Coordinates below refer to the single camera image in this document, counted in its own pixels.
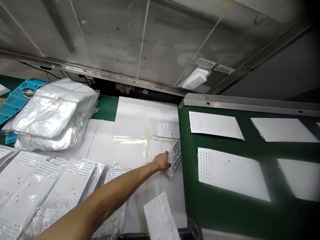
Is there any person's left hand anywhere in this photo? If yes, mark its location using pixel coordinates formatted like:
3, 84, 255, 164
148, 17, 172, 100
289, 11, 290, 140
152, 151, 173, 172

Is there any grey perforated metal plate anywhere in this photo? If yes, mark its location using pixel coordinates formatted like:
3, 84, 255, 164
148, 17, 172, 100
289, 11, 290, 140
166, 139, 182, 180

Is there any white paper sheet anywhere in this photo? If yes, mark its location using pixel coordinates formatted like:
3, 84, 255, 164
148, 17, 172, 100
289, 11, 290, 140
80, 118, 148, 173
122, 139, 188, 234
112, 96, 180, 140

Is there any stack of grey metal plates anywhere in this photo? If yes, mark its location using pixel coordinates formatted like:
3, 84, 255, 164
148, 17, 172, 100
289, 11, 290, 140
152, 122, 181, 141

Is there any white perforated plate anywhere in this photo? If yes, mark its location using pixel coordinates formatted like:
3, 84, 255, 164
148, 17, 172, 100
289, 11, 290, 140
188, 111, 245, 141
250, 117, 320, 143
143, 191, 181, 240
277, 158, 320, 203
197, 147, 271, 203

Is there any white power socket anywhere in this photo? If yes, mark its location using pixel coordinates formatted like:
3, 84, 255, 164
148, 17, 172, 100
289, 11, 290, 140
115, 83, 135, 95

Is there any green conveyor belt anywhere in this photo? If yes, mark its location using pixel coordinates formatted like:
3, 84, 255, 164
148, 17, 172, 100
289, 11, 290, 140
177, 93, 320, 240

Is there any white foam block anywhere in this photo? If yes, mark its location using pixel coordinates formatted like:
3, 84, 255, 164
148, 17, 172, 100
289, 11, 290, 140
182, 67, 212, 90

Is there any stack of clear plastic bags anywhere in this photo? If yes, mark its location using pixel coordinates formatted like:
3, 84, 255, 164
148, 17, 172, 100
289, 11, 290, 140
11, 77, 100, 151

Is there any pile of bagged white plates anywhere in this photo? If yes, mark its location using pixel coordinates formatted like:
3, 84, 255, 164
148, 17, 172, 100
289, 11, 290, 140
0, 144, 131, 240

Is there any pile of blue label strips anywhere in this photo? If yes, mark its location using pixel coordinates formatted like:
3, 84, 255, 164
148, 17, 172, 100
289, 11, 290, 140
0, 77, 48, 145

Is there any machine enclosure with clear panels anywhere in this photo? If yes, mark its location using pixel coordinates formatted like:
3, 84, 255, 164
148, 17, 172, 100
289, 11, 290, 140
0, 0, 320, 96

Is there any black cable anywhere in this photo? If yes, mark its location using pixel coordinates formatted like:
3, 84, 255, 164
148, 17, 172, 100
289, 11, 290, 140
25, 64, 94, 87

